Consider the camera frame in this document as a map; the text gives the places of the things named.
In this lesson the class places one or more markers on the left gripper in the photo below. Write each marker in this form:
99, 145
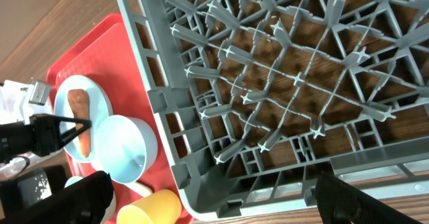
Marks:
42, 136

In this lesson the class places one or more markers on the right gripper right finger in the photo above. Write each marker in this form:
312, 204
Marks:
340, 202

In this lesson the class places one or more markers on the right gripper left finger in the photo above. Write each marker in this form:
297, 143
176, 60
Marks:
85, 201

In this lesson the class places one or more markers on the orange carrot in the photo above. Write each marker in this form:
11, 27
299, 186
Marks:
78, 100

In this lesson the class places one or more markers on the white rice pile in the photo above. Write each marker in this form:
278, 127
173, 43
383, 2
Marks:
35, 189

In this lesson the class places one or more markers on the light blue bowl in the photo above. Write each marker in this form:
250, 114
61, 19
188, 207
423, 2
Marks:
125, 147

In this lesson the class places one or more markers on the yellow plastic cup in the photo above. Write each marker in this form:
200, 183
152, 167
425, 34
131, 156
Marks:
161, 207

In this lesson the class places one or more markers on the grey dishwasher rack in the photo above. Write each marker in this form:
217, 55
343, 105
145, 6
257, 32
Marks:
255, 99

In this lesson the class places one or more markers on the light blue plate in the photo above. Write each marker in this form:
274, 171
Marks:
99, 109

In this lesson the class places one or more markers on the white plastic spoon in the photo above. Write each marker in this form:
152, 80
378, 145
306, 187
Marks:
139, 188

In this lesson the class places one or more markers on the black plastic tray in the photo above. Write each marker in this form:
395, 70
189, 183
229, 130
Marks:
11, 198

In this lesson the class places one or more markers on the clear plastic bin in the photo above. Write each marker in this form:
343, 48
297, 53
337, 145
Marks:
13, 109

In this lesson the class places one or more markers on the red serving tray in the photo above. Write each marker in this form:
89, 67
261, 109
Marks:
105, 56

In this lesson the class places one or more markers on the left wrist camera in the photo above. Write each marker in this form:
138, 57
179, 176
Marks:
37, 92

